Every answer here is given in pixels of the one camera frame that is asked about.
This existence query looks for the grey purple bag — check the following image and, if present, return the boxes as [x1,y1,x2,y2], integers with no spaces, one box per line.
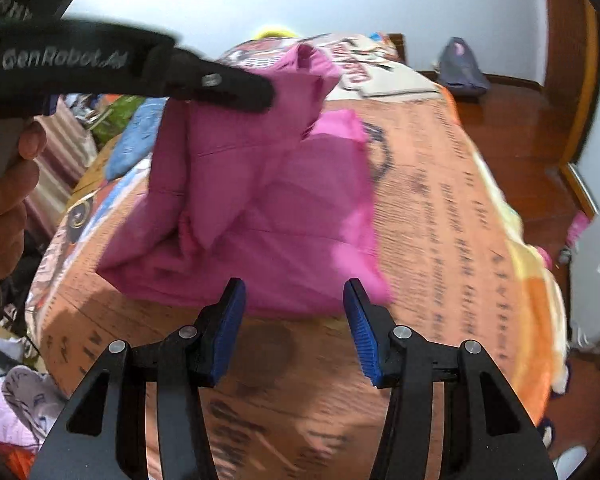
[436,37,492,97]

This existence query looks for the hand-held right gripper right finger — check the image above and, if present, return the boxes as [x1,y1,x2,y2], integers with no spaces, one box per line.
[343,278,559,480]

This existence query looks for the person's left hand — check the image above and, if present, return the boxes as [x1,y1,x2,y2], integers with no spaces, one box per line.
[0,119,48,282]

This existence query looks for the green plastic bag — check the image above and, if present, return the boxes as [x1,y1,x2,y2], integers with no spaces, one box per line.
[91,94,146,145]

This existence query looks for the striped pink cloth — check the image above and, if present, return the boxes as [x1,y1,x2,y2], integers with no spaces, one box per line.
[22,97,98,241]

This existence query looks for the orange printed blanket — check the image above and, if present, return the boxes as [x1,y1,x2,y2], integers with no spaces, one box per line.
[24,32,567,480]

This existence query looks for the white patterned cloth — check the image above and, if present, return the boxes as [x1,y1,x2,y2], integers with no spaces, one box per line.
[0,365,70,448]

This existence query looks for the yellow round object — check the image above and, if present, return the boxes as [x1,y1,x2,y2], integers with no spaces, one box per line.
[256,25,297,41]

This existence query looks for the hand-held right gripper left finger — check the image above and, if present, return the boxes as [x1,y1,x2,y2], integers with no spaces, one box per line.
[30,277,247,480]

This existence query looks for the blue patterned cloth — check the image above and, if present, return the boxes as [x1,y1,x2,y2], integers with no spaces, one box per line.
[105,96,168,182]

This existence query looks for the wooden door frame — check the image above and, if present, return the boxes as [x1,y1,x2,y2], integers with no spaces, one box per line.
[542,0,600,218]

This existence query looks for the pink pants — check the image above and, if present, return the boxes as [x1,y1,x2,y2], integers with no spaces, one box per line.
[96,42,392,318]

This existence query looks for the pink small toy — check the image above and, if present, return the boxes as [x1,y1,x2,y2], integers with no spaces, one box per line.
[566,212,592,251]

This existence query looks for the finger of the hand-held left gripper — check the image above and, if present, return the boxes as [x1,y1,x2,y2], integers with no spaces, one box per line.
[145,46,276,113]

